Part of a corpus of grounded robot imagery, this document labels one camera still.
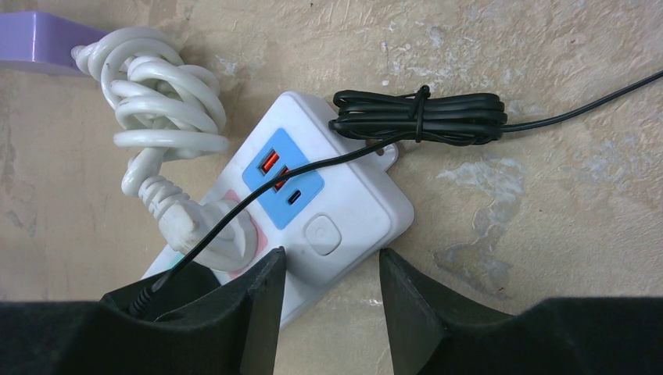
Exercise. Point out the white plug with cord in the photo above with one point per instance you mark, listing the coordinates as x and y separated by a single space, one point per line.
167 110

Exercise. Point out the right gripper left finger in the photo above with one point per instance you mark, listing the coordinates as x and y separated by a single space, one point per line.
233 329

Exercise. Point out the white power strip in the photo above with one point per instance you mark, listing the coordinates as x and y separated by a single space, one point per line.
329 220

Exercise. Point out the upper black plug adapter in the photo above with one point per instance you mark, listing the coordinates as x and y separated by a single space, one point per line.
461 120

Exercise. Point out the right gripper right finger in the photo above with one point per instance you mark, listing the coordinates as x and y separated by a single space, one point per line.
434 330

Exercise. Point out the purple rectangular box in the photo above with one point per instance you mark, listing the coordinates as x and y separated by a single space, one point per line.
39 42

